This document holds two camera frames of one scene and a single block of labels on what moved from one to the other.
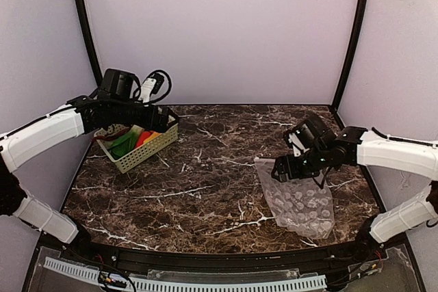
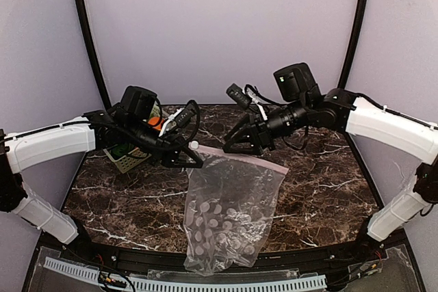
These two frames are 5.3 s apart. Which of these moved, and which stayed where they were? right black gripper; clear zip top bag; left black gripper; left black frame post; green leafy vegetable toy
Moved: left black gripper; clear zip top bag; right black gripper
Stayed: green leafy vegetable toy; left black frame post
